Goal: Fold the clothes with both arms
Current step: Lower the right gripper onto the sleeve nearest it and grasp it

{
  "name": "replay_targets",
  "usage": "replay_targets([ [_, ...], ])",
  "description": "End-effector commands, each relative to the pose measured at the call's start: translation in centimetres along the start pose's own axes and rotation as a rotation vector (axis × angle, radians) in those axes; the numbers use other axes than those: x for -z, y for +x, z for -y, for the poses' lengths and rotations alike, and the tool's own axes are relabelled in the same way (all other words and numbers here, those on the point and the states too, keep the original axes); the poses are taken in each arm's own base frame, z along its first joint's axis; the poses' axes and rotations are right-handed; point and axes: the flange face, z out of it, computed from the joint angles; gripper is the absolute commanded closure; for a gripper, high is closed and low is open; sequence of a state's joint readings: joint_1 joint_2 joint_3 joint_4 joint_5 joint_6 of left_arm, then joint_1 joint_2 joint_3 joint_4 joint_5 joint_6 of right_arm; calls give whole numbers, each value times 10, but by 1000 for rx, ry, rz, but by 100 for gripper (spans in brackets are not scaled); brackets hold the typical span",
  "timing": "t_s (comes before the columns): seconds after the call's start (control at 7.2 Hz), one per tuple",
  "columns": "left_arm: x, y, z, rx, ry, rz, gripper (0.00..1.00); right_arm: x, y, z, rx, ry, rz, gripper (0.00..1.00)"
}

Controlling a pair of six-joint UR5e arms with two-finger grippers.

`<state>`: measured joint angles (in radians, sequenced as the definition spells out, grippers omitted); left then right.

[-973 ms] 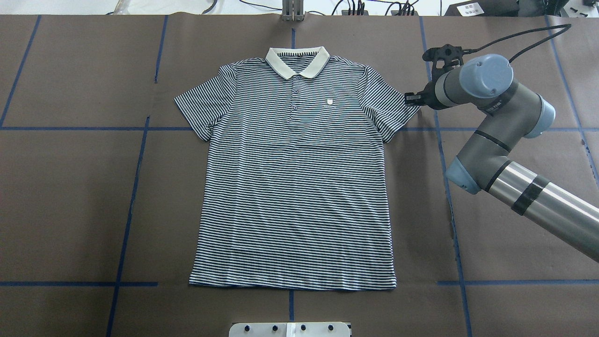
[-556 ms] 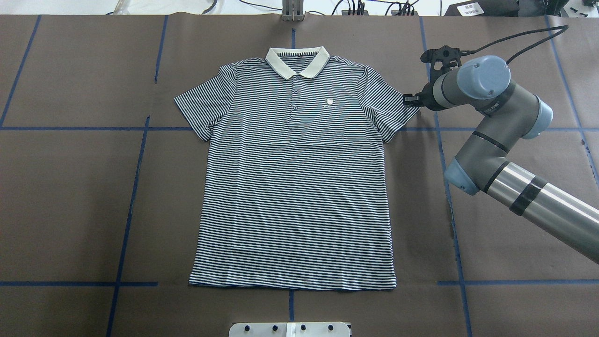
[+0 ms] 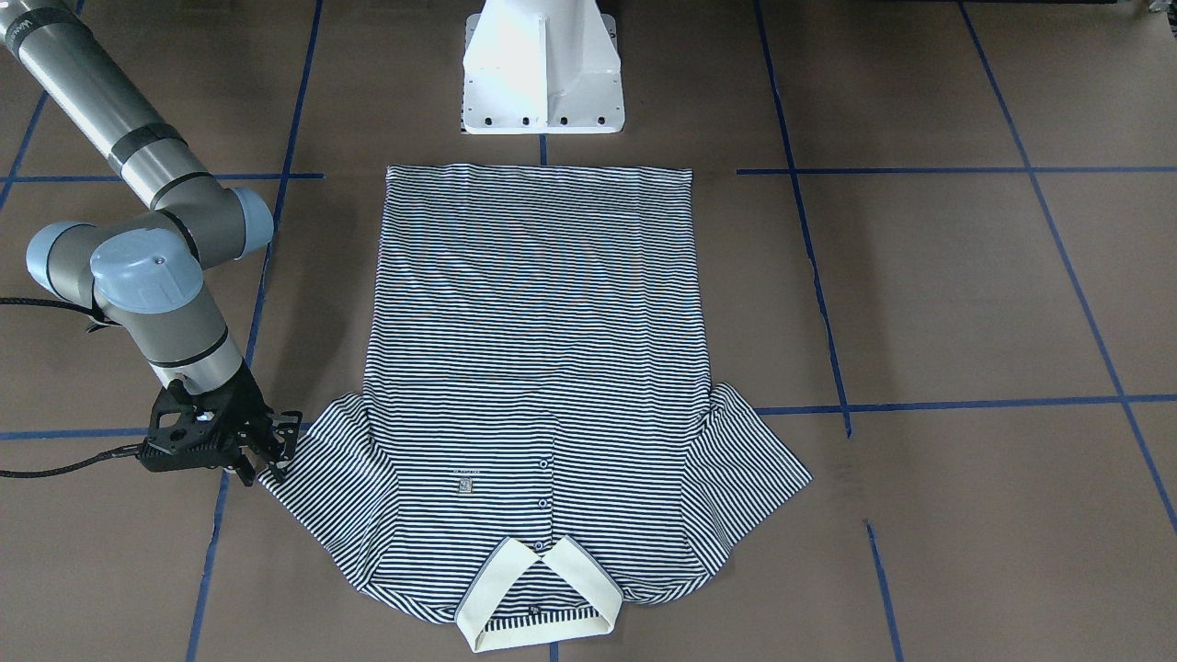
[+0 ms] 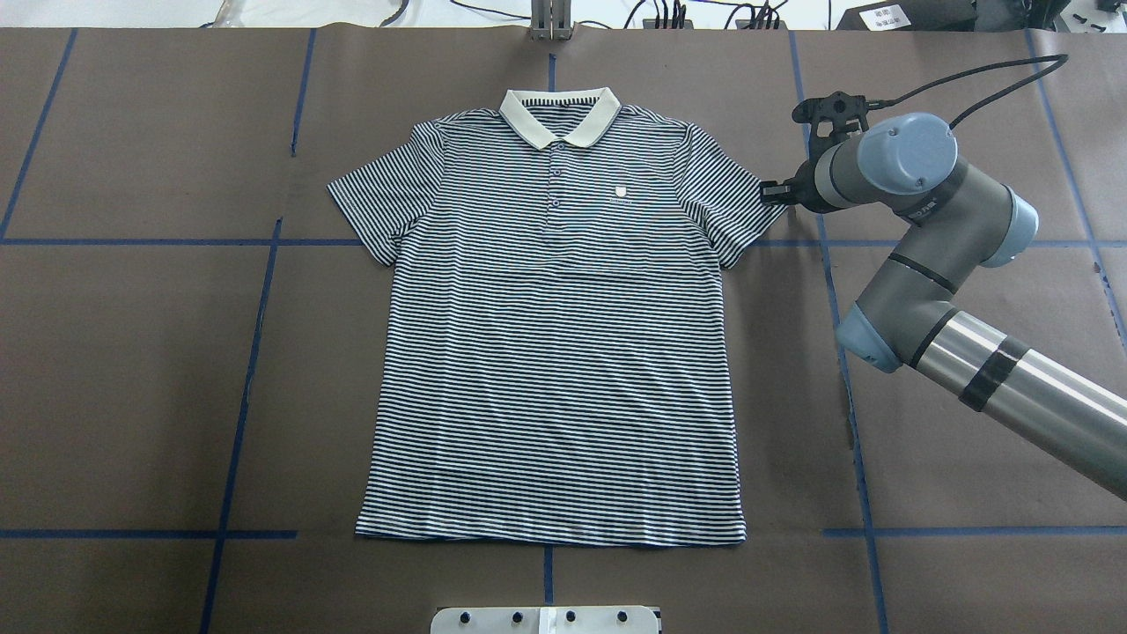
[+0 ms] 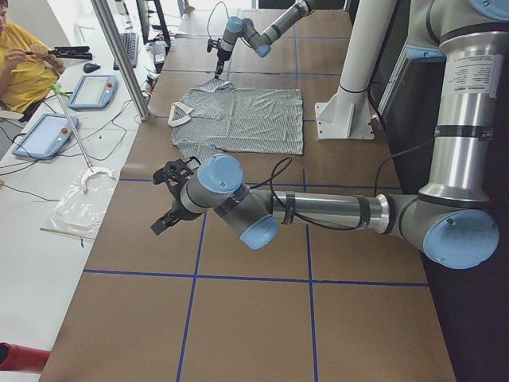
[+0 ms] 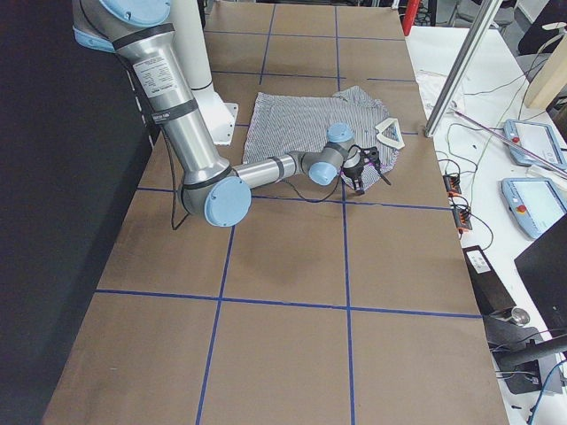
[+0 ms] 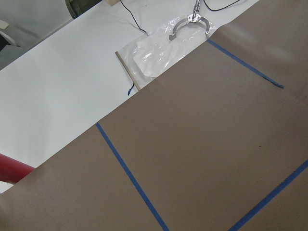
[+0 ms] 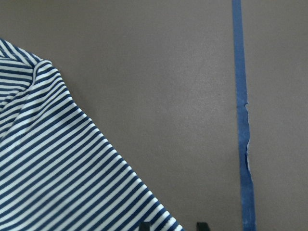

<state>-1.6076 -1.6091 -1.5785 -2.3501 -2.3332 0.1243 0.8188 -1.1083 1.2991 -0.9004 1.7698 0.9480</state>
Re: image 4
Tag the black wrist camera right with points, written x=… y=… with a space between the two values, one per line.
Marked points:
x=834 y=117

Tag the brown paper table cover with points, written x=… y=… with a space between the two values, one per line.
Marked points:
x=193 y=337

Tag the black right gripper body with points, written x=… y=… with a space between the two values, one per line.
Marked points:
x=802 y=187

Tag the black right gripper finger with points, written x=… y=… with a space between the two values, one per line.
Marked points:
x=769 y=191

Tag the aluminium frame post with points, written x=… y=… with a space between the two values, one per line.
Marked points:
x=551 y=20

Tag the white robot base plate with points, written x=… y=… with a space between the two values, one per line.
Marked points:
x=548 y=619

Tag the navy white striped polo shirt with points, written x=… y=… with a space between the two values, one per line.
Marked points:
x=556 y=368

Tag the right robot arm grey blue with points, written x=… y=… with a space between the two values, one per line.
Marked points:
x=958 y=219

